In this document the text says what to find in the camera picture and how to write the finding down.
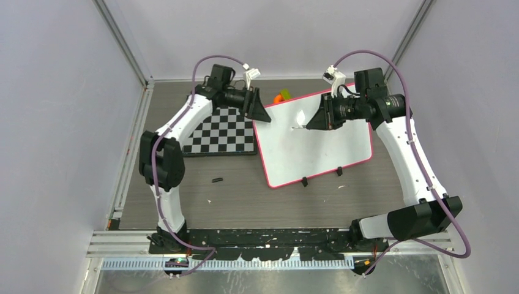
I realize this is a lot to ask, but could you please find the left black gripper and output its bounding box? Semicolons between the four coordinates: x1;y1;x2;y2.
222;86;271;122

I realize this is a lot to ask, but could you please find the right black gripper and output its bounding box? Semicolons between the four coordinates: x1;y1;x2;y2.
307;91;365;130

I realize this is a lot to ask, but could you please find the black white chessboard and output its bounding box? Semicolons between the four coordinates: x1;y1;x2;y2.
182;107;258;157

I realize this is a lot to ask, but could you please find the pink framed whiteboard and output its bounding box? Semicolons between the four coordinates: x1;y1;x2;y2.
253;91;373;189

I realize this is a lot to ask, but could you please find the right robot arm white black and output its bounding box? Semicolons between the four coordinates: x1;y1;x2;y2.
304;66;463;252

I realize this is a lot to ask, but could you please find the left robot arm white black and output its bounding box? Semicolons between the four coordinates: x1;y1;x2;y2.
138;64;271;254

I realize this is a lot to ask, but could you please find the green block toy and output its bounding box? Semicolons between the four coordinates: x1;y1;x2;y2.
280;89;292;101

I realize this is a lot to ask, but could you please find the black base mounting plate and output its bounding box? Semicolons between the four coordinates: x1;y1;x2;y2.
148;228;389;261

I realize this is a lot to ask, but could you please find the orange ring toy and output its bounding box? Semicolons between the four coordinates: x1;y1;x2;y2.
273;94;284;104

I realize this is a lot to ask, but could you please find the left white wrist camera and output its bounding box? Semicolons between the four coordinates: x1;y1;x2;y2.
242;63;261;91

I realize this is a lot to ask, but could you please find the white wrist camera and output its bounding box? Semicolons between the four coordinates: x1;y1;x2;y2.
322;65;346;97
242;63;261;91

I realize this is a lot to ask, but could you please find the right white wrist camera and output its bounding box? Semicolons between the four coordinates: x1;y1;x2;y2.
322;65;346;97

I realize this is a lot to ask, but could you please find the black wire whiteboard stand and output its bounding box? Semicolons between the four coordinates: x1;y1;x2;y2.
300;166;343;187

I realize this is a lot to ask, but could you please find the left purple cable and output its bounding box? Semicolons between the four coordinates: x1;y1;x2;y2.
151;55;250;277

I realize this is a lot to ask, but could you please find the white slotted cable duct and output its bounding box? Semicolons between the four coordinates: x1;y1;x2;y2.
101;257;354;271

